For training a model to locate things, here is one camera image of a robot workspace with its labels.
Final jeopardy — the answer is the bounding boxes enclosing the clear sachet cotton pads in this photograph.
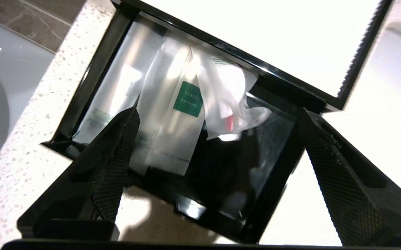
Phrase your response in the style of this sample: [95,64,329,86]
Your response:
[189,46,273,142]

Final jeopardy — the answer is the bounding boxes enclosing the frosted toothbrush packet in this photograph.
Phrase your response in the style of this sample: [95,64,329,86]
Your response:
[128,36,191,176]
[71,20,168,145]

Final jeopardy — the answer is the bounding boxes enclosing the toothbrush packet green label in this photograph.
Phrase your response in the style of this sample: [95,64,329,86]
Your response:
[144,44,208,177]

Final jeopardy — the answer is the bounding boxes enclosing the white sink basin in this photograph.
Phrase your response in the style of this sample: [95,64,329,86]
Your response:
[357,21,401,198]

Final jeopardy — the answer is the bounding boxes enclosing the black pull-out drawer tray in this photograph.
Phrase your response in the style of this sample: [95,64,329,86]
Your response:
[41,10,326,244]

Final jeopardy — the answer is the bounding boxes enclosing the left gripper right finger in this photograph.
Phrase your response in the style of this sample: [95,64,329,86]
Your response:
[298,108,401,247]

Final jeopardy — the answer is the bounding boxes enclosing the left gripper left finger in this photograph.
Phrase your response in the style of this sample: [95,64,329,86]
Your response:
[17,106,141,241]

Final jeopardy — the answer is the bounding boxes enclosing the black drawer box white top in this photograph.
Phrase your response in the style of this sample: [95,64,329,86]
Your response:
[111,0,394,112]

